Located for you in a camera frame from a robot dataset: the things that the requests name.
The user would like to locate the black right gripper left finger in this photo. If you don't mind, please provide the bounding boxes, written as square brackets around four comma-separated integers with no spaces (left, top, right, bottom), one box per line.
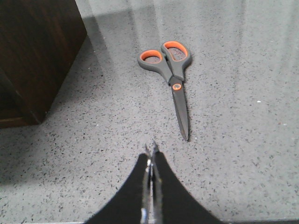
[86,146,151,224]

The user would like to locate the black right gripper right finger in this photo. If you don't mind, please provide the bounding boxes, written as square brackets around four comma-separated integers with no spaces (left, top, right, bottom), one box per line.
[151,143,223,224]

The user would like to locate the grey orange handled scissors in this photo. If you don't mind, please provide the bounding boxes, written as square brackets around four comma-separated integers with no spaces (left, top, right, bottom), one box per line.
[137,41,192,140]

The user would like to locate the dark wooden drawer cabinet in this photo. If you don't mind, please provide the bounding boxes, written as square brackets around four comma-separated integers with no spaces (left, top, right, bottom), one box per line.
[0,0,87,128]

